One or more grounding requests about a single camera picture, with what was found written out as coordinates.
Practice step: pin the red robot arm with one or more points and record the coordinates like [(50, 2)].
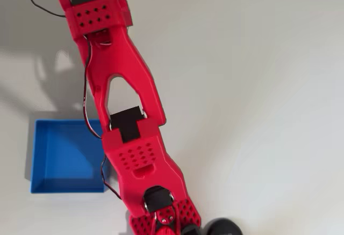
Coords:
[(126, 65)]

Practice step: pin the blue square tray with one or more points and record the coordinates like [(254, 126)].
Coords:
[(67, 151)]

